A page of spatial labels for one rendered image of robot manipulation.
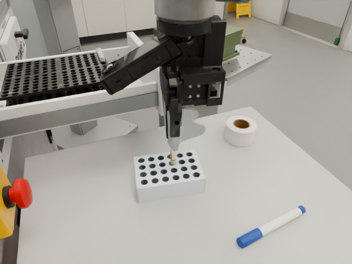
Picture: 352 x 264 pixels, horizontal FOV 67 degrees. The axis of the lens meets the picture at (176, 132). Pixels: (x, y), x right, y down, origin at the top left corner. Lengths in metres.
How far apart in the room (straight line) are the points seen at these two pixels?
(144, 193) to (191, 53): 0.25
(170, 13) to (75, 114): 0.32
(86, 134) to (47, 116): 1.37
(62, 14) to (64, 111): 1.13
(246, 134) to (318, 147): 1.44
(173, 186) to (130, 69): 0.23
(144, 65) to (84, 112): 0.25
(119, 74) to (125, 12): 3.43
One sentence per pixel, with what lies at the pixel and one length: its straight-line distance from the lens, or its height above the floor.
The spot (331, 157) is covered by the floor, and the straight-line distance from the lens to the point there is 1.98.
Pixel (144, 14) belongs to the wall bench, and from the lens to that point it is 3.87.
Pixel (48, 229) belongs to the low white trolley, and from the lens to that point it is 0.51.
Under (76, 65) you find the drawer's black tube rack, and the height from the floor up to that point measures 0.90.
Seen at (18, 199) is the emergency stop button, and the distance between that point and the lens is 0.40.
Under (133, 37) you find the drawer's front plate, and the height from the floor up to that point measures 0.93.
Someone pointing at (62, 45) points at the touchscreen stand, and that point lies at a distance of 1.67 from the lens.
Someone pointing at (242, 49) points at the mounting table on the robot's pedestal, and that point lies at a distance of 1.20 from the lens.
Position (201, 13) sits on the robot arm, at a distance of 0.33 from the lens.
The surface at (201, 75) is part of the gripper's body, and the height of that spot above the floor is 1.00.
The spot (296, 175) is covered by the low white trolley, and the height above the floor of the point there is 0.76.
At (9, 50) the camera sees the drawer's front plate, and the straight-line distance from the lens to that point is 0.84.
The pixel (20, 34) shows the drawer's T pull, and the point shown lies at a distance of 0.96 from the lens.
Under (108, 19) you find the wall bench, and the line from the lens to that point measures 3.75.
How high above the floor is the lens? 1.15
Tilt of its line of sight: 37 degrees down
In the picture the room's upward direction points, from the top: straight up
